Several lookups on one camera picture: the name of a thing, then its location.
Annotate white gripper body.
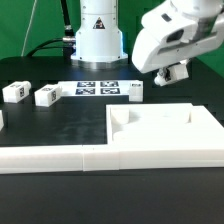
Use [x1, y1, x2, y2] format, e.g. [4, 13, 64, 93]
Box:
[132, 3, 224, 73]

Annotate white square tabletop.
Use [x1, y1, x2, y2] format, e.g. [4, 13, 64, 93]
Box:
[106, 103, 224, 148]

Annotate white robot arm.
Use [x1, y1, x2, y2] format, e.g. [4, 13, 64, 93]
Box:
[71, 0, 224, 86]

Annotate small white tagged block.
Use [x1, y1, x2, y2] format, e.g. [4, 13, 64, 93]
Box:
[129, 81, 143, 102]

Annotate white L-shaped obstacle fence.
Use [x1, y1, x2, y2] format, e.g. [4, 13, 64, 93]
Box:
[0, 105, 224, 175]

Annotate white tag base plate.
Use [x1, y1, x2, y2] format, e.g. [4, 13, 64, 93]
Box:
[58, 80, 139, 96]

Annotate black cable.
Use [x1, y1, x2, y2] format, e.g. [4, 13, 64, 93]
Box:
[26, 0, 76, 58]

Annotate white cable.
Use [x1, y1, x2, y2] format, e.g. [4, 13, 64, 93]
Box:
[21, 0, 38, 58]

